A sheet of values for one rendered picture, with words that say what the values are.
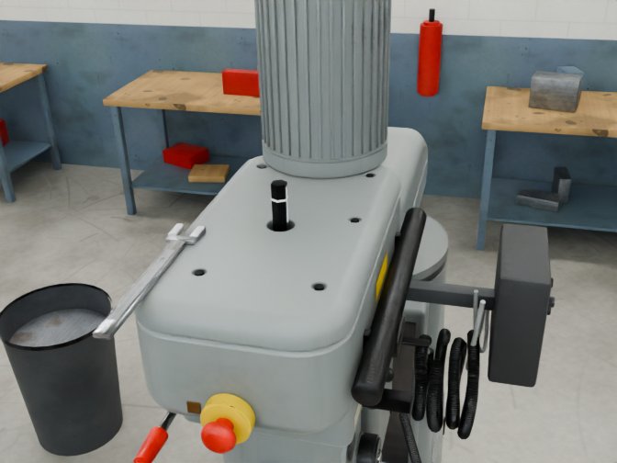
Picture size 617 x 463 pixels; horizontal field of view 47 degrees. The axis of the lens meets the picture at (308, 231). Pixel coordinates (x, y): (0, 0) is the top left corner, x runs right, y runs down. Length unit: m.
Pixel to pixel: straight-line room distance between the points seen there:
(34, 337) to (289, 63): 2.47
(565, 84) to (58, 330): 3.16
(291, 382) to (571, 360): 3.22
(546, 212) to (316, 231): 4.00
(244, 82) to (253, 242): 4.01
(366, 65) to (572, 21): 4.12
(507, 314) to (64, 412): 2.38
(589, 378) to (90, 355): 2.36
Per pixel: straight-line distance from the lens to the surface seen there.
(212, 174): 5.23
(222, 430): 0.80
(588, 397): 3.74
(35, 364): 3.12
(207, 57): 5.58
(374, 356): 0.84
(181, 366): 0.83
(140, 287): 0.82
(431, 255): 1.54
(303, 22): 1.01
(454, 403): 1.31
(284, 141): 1.08
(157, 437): 0.91
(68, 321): 3.37
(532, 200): 4.88
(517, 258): 1.22
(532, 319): 1.20
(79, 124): 6.29
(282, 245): 0.89
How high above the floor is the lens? 2.32
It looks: 28 degrees down
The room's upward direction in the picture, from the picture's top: 2 degrees counter-clockwise
